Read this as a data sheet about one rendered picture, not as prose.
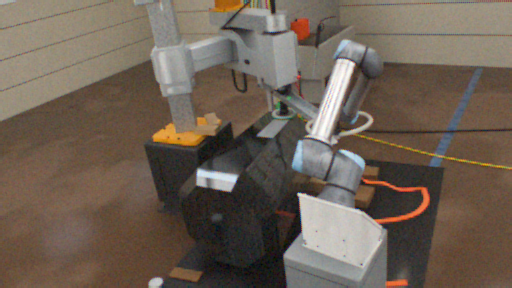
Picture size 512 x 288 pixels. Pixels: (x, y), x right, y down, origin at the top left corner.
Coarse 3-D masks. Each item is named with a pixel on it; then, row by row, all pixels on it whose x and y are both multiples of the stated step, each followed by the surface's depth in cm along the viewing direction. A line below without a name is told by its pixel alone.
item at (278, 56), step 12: (264, 36) 329; (276, 36) 323; (288, 36) 329; (264, 48) 334; (276, 48) 326; (288, 48) 332; (264, 60) 340; (276, 60) 329; (288, 60) 336; (264, 72) 346; (276, 72) 333; (288, 72) 340; (276, 84) 338; (288, 84) 343
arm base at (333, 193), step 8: (328, 184) 199; (328, 192) 196; (336, 192) 194; (344, 192) 194; (352, 192) 196; (328, 200) 193; (336, 200) 192; (344, 200) 193; (352, 200) 195; (352, 208) 194
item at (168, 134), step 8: (200, 120) 398; (168, 128) 391; (160, 136) 377; (168, 136) 373; (176, 136) 372; (184, 136) 370; (192, 136) 367; (200, 136) 365; (184, 144) 362; (192, 144) 359
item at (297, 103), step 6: (258, 84) 363; (264, 84) 362; (270, 90) 357; (288, 90) 355; (276, 96) 353; (282, 96) 346; (294, 96) 351; (288, 102) 342; (294, 102) 347; (300, 102) 347; (306, 102) 340; (294, 108) 338; (300, 108) 333; (306, 108) 340; (312, 108) 336; (306, 114) 327; (312, 114) 334
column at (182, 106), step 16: (160, 0) 328; (160, 16) 333; (160, 32) 339; (176, 32) 340; (176, 96) 363; (192, 96) 382; (176, 112) 369; (192, 112) 370; (176, 128) 375; (192, 128) 376
